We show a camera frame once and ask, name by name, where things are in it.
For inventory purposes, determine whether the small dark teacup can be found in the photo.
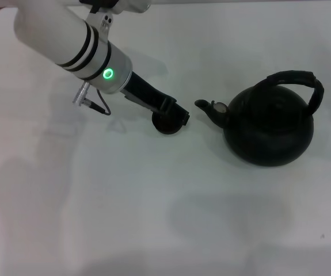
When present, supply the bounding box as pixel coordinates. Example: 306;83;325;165
151;110;185;136

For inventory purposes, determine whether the silver connector with grey cable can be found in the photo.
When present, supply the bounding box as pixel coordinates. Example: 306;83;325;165
72;81;112;116

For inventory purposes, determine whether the black round teapot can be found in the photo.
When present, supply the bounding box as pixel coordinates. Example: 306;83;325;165
194;70;325;167

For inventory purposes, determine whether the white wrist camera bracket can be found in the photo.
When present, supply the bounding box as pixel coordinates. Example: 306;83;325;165
78;0;152;37

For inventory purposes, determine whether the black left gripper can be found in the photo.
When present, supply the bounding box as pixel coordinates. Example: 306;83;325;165
121;71;191;127

